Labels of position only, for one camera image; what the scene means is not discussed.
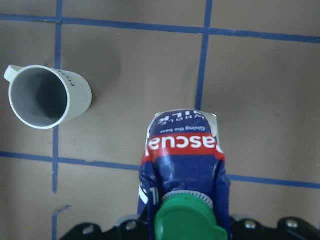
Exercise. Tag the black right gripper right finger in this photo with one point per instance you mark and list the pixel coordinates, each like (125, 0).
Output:
(288, 228)

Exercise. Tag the blue milk carton green cap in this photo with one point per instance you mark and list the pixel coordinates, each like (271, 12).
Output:
(184, 190)

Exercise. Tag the white ceramic mug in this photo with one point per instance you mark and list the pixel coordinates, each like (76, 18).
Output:
(43, 97)

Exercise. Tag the brown paper table cover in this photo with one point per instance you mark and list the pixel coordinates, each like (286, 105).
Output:
(253, 63)

